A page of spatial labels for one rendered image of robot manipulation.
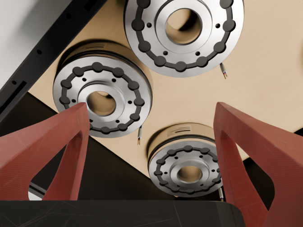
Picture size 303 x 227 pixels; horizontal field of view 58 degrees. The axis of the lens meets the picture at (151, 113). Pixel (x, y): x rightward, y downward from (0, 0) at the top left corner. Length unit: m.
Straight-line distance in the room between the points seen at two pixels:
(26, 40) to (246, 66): 0.32
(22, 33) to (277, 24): 0.35
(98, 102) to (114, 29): 0.08
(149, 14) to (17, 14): 0.26
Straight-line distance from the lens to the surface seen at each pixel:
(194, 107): 0.32
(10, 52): 0.49
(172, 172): 0.34
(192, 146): 0.32
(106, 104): 0.31
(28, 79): 0.21
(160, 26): 0.24
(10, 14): 0.47
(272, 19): 0.29
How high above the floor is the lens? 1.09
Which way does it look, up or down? 54 degrees down
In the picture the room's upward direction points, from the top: 176 degrees counter-clockwise
